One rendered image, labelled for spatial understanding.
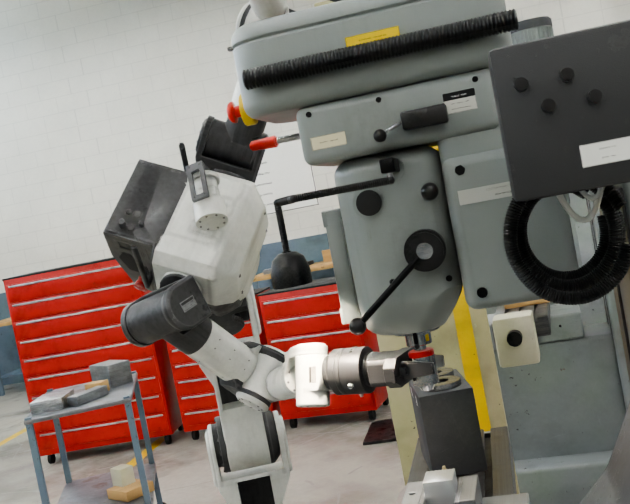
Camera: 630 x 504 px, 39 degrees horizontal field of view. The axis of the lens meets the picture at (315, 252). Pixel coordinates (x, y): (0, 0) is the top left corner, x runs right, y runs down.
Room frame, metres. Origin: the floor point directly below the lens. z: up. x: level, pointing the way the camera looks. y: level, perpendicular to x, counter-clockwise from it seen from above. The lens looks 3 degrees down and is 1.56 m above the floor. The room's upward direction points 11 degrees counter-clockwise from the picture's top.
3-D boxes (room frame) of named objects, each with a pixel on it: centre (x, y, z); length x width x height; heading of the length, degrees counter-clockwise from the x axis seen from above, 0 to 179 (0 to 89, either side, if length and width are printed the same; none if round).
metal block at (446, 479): (1.52, -0.14, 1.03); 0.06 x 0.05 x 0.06; 166
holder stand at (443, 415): (2.02, -0.22, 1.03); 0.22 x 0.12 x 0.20; 0
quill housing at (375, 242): (1.61, -0.16, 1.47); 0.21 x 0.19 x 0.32; 169
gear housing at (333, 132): (1.60, -0.20, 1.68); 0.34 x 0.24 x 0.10; 79
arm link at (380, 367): (1.65, -0.07, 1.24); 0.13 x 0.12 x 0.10; 153
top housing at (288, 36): (1.61, -0.17, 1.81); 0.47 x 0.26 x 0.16; 79
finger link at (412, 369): (1.58, -0.14, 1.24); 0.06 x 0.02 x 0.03; 63
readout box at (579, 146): (1.22, -0.38, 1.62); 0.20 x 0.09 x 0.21; 79
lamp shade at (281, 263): (1.59, 0.05, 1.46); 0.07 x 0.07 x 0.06
